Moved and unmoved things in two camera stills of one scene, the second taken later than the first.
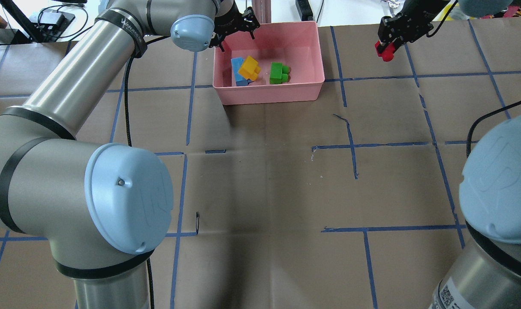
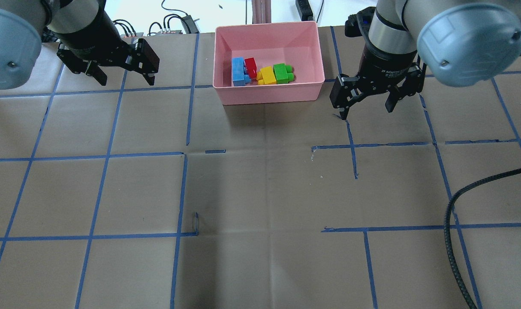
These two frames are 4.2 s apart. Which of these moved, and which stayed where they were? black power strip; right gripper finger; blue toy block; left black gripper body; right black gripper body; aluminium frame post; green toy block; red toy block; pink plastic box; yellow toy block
Moved: left black gripper body; right gripper finger; yellow toy block; red toy block; green toy block; right black gripper body
Stayed: black power strip; aluminium frame post; pink plastic box; blue toy block
